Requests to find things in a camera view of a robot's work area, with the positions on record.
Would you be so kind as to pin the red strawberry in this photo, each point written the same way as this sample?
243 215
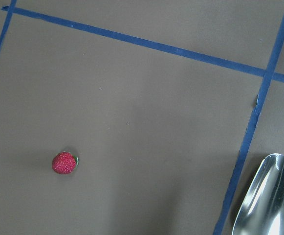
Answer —
64 163

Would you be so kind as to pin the metal ice scoop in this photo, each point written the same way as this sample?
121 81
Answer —
262 210

